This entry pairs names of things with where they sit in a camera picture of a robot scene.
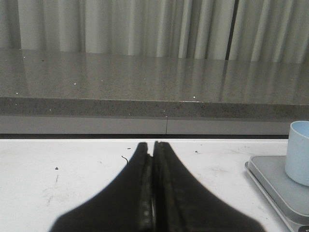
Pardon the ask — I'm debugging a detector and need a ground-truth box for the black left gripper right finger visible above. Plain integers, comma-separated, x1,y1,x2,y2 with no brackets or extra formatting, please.
153,142,264,232

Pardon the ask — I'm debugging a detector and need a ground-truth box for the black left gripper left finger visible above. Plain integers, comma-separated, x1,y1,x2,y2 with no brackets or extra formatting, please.
51,143,153,232

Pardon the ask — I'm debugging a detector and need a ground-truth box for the light blue plastic cup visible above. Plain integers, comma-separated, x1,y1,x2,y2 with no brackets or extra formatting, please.
285,121,309,186

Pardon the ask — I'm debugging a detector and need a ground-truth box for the silver digital kitchen scale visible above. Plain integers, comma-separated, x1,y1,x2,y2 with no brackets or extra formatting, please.
245,155,309,232

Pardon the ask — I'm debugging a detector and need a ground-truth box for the grey stone counter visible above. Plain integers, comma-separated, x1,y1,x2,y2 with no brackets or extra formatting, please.
0,49,309,138

